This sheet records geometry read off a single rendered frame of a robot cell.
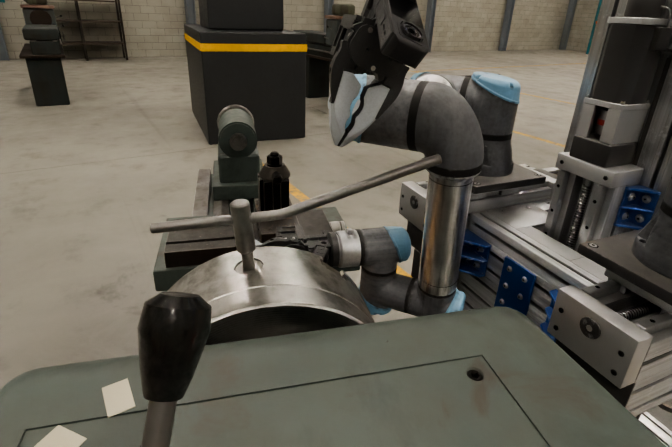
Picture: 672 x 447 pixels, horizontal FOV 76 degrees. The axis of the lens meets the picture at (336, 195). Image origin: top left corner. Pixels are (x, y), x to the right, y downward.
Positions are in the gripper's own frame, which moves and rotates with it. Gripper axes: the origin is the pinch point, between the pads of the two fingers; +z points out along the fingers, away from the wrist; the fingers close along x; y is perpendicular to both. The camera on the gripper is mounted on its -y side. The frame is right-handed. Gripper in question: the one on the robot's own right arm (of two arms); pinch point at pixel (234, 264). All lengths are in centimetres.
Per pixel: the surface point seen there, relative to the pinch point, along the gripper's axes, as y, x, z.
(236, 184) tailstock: 79, -15, -2
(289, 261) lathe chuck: -25.8, 15.7, -6.8
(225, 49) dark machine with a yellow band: 440, 1, 0
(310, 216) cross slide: 38.8, -10.5, -21.7
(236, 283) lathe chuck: -29.4, 15.7, -0.3
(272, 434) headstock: -51, 18, -2
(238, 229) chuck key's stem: -27.4, 21.5, -0.9
